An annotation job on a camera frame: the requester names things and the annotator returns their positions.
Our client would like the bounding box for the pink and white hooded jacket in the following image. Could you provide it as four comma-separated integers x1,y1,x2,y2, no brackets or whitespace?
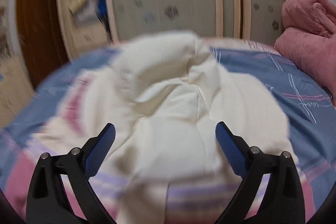
1,32,293,223

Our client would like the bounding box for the blue plaid bed sheet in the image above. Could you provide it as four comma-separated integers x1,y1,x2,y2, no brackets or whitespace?
1,48,335,213

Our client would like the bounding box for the beige cabinet with bookshelf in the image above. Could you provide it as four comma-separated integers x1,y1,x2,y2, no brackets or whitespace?
1,0,34,127

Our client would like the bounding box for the rolled pink quilt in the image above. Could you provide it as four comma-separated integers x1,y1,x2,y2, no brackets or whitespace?
274,0,335,94

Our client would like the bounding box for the brown wooden door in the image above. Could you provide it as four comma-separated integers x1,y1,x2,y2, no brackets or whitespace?
15,0,69,88

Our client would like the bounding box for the translucent storage box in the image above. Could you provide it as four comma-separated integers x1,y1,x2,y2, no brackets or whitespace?
73,0,100,27

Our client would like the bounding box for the blue garment in wardrobe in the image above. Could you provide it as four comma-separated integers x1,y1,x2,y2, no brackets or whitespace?
96,0,108,20

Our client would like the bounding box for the beige wardrobe frame with drawers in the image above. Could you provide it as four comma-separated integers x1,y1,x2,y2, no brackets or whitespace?
56,0,111,60

